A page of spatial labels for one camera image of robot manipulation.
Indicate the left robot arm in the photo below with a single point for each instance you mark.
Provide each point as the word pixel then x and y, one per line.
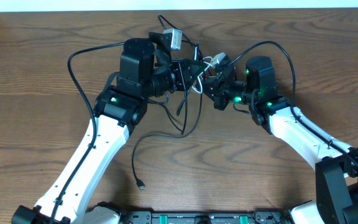
pixel 146 69

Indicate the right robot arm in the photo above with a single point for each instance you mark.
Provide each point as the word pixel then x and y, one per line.
pixel 334 162

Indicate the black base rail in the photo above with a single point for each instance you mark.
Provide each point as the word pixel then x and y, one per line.
pixel 197 217

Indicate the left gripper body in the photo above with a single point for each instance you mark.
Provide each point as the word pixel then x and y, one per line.
pixel 176 74

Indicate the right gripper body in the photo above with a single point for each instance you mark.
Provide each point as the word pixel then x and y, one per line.
pixel 222 94

